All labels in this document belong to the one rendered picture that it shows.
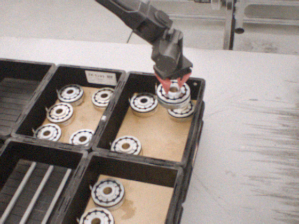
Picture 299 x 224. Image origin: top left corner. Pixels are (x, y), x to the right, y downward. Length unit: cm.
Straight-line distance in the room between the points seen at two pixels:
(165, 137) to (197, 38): 198
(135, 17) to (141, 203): 55
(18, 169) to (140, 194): 44
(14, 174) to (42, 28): 249
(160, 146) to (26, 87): 67
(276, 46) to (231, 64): 138
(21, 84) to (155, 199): 83
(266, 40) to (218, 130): 180
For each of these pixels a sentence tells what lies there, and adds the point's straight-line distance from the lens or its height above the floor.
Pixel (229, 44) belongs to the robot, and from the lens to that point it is 205.
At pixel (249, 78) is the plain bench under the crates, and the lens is 176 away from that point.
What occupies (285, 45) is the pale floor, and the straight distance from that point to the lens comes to 320.
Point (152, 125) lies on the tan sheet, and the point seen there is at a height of 83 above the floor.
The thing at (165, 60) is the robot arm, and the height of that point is 123.
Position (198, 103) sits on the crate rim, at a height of 93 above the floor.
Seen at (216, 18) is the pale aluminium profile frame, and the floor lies 12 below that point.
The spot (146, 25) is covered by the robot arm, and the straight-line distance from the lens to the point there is 102.
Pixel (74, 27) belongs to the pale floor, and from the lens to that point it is 358.
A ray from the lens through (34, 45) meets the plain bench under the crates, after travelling 216.
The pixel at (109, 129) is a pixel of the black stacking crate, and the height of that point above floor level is 89.
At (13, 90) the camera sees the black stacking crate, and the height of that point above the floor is 83.
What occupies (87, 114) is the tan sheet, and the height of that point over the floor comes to 83.
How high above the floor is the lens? 183
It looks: 46 degrees down
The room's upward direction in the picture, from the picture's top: 10 degrees counter-clockwise
